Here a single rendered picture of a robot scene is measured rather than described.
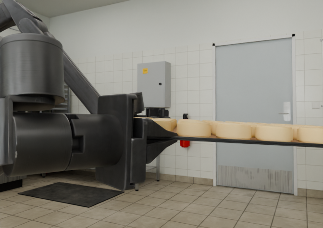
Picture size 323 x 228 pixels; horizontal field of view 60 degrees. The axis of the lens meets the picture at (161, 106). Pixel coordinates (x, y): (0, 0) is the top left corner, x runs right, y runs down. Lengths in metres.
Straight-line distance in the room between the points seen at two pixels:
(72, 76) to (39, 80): 0.61
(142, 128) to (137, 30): 4.62
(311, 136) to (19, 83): 0.35
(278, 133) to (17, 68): 0.32
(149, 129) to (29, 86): 0.13
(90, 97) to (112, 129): 0.58
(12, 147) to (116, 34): 4.91
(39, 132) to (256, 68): 3.93
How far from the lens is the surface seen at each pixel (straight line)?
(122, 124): 0.30
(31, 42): 0.29
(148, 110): 0.80
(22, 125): 0.26
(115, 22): 5.22
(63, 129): 0.27
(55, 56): 0.29
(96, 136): 0.28
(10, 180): 4.44
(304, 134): 0.43
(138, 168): 0.31
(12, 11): 0.94
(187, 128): 0.39
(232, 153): 4.16
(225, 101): 4.15
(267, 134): 0.40
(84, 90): 0.87
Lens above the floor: 1.03
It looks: 2 degrees up
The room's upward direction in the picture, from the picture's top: straight up
